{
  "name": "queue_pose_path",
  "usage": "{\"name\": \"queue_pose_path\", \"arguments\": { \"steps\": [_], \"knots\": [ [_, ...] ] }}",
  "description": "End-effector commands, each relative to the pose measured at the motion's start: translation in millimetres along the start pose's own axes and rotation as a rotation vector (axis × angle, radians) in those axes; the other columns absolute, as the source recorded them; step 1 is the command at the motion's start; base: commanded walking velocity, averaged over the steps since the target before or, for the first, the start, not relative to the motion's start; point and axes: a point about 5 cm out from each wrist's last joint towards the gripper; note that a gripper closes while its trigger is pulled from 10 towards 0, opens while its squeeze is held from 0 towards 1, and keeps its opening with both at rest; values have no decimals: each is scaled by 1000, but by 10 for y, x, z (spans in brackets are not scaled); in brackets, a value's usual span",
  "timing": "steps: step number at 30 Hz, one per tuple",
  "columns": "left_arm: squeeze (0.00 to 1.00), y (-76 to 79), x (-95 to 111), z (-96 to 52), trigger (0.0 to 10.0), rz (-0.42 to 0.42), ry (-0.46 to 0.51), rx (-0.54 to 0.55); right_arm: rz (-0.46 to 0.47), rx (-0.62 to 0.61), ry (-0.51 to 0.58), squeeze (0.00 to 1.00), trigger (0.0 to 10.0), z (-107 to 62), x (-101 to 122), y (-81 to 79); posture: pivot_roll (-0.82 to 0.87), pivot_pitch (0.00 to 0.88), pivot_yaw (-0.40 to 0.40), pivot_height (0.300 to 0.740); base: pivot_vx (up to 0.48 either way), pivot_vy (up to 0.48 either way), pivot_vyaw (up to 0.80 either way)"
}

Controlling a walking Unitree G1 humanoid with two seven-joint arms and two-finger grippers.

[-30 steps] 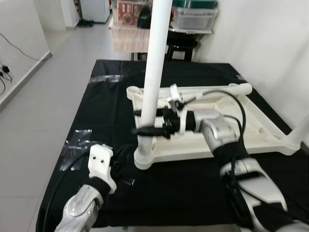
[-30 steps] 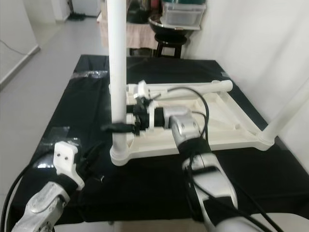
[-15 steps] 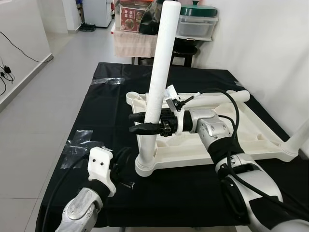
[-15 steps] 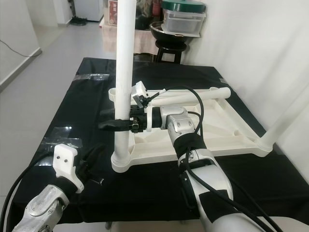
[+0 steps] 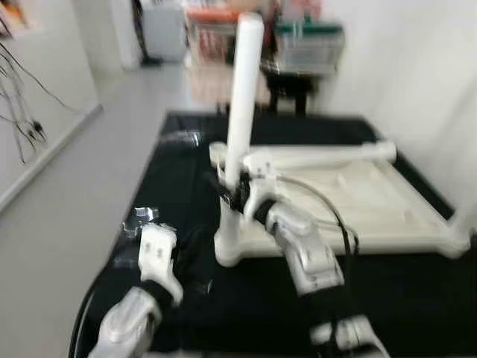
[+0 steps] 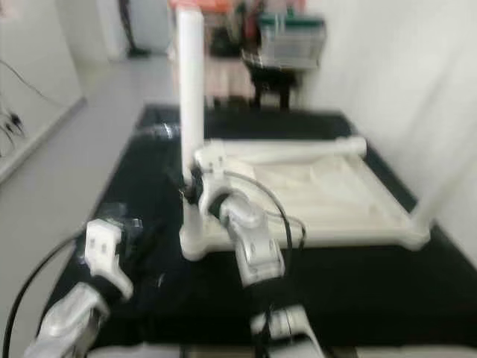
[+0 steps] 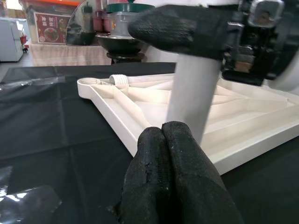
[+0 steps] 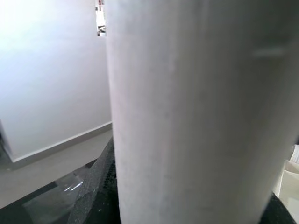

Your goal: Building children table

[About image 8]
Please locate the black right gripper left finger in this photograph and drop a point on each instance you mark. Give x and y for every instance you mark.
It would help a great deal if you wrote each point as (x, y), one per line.
(98, 200)

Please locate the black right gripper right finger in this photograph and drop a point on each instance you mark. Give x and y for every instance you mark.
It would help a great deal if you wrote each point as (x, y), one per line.
(282, 214)

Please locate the white plastic table leg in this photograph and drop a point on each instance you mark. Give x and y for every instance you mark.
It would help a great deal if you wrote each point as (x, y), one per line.
(198, 105)

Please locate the clear plastic wrap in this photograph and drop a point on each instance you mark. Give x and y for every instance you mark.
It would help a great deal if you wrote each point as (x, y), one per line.
(60, 189)

